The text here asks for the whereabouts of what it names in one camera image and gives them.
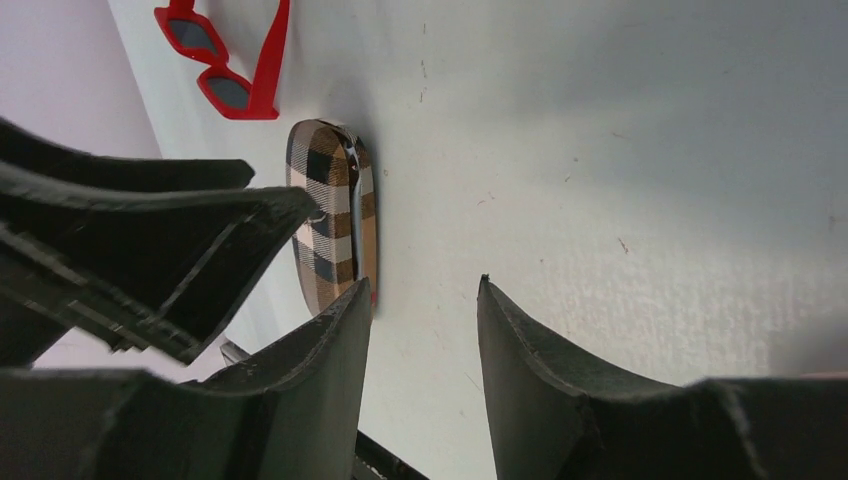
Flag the red frame sunglasses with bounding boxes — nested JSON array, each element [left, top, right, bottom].
[[153, 1, 291, 121]]

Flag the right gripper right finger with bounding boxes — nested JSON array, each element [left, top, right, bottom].
[[477, 276, 847, 479]]

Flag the plaid brown glasses case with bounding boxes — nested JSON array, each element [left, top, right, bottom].
[[286, 119, 378, 315]]

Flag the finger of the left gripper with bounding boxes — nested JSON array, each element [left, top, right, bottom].
[[1, 164, 316, 364], [1, 119, 255, 193]]

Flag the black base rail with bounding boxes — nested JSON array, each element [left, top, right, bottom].
[[351, 431, 428, 480]]

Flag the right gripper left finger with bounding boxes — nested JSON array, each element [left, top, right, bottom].
[[1, 280, 372, 479]]

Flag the left aluminium frame post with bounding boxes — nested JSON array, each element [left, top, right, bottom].
[[219, 340, 251, 367]]

